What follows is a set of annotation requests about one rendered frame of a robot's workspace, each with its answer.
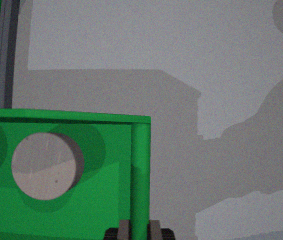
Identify grey round disc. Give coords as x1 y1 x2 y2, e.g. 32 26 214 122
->
11 132 84 200

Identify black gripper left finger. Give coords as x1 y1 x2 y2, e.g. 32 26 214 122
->
103 220 132 240

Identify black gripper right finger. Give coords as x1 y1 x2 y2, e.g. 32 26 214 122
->
147 220 176 240

